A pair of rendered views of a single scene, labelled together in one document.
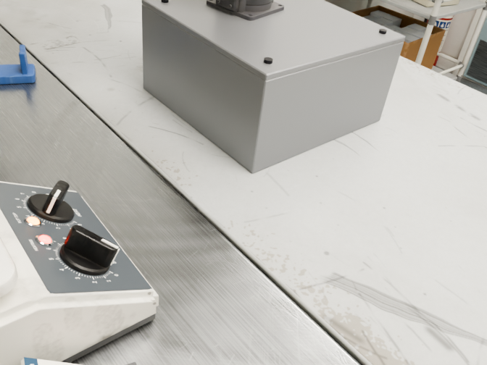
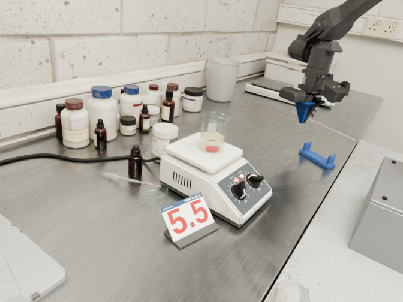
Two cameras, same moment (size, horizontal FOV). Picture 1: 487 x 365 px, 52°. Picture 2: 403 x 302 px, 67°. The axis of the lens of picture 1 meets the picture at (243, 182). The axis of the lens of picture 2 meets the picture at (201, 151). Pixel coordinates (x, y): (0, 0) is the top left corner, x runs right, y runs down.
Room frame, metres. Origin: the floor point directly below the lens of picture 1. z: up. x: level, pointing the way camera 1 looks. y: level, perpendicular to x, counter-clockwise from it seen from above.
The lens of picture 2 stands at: (0.02, -0.34, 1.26)
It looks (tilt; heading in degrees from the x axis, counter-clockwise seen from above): 27 degrees down; 75
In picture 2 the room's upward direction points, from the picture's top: 8 degrees clockwise
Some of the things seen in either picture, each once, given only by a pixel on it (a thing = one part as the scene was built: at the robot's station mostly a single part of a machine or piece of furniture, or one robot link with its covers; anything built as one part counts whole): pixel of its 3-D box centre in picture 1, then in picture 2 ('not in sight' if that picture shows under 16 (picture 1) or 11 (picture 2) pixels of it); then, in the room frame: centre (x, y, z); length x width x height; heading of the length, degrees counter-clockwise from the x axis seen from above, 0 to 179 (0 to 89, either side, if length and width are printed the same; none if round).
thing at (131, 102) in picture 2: not in sight; (131, 106); (0.02, 0.50, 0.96); 0.06 x 0.06 x 0.11
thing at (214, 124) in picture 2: not in sight; (214, 132); (0.18, 0.18, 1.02); 0.06 x 0.05 x 0.08; 110
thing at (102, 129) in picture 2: not in sight; (100, 132); (-0.05, 0.35, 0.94); 0.03 x 0.03 x 0.07
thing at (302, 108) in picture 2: not in sight; (300, 112); (0.47, 0.38, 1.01); 0.06 x 0.04 x 0.07; 112
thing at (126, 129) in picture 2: not in sight; (128, 125); (0.01, 0.44, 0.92); 0.04 x 0.04 x 0.04
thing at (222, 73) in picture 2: not in sight; (219, 78); (0.35, 0.83, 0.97); 0.18 x 0.13 x 0.15; 120
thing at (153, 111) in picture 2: not in sight; (151, 116); (0.08, 0.51, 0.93); 0.05 x 0.05 x 0.05
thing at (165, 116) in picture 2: not in sight; (168, 105); (0.13, 0.54, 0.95); 0.04 x 0.04 x 0.10
